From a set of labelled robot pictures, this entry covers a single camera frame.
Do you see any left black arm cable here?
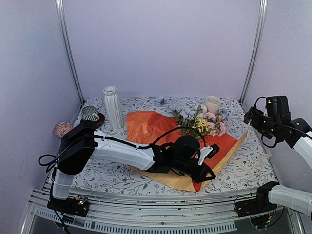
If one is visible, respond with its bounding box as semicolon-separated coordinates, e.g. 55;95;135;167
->
38;126;207;174

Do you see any aluminium frame post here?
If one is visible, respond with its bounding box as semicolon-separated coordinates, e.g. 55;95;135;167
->
239;0;268;105
55;0;85;105

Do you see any white rose flower stem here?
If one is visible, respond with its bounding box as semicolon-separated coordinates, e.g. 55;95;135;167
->
194;104;207;119

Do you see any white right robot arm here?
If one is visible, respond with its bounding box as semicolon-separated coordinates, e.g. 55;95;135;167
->
244;96;312;217

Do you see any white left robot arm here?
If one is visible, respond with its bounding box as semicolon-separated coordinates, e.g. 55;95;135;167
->
52;120;219;212

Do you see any aluminium front rail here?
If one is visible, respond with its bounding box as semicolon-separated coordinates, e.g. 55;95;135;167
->
25;189;305;234

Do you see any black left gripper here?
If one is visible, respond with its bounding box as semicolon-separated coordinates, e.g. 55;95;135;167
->
174;159;217;185

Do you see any white ribbed ceramic vase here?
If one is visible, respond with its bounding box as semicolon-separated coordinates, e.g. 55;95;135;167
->
103;86;124;129

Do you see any right aluminium frame post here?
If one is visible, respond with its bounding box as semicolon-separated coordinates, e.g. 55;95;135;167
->
239;0;268;105

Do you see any yellow small flower sprig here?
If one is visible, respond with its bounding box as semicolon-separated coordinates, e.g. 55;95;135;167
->
182;117;215;138

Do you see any yellow wrapping paper sheet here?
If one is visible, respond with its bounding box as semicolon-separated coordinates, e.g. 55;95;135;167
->
131;131;248;192

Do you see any cream ceramic mug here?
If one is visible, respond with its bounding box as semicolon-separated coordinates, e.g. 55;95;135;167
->
205;96;224;114

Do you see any dark red saucer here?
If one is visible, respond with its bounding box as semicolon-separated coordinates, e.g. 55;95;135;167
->
94;113;105;128

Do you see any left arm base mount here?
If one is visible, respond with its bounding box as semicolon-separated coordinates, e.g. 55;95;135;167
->
47;195;90;217

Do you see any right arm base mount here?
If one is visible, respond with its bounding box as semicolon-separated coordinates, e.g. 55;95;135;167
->
233;181;279;229

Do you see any pink patterned ball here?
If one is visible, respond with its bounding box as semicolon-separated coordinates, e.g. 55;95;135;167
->
53;122;73;138

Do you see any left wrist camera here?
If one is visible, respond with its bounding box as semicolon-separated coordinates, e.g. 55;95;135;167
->
196;144;220;165

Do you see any pink rose flower stem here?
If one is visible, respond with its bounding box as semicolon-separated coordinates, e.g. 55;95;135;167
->
206;110;226;137

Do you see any blue hydrangea flower stem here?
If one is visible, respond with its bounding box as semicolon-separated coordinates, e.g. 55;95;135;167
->
156;97;198;127

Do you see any left aluminium frame post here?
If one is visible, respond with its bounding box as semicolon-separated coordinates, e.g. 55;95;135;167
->
55;0;85;105

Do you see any orange tissue paper sheet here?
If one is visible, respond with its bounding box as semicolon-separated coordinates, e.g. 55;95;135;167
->
126;111;241;192

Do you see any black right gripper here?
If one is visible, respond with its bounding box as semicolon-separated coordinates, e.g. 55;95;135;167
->
245;106;280;139

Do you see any striped black white cup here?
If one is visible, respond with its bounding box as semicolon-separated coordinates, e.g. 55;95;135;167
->
81;105;99;122

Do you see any small blue flower stem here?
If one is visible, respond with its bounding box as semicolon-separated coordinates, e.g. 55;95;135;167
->
219;108;228;115

